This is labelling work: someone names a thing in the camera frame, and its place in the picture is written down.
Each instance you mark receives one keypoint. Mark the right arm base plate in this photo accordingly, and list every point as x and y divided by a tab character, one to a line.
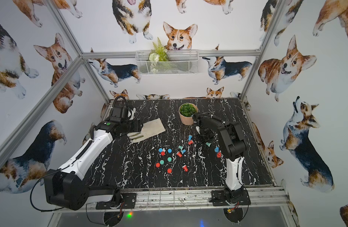
227	197

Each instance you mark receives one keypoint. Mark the fern and white flower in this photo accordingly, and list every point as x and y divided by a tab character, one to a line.
158	54

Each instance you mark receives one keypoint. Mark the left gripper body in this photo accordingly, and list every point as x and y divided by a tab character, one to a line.
136	125

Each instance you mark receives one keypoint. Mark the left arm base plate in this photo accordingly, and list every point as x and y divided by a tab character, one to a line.
128	201

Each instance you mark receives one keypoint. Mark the beige paper sheet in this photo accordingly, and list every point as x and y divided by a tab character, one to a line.
150	129

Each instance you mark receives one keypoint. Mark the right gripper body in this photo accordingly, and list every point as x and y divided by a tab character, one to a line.
204	135

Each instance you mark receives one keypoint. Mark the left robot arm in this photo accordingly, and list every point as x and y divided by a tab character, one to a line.
65	187

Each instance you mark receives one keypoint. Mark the potted green plant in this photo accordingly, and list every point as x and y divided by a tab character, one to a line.
186	112

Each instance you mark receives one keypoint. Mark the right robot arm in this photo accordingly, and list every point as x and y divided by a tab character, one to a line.
231	142

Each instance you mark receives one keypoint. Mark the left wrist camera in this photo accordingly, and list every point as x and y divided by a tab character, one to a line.
122	114

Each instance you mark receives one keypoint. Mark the white wire basket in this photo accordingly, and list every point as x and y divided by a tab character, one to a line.
167	63

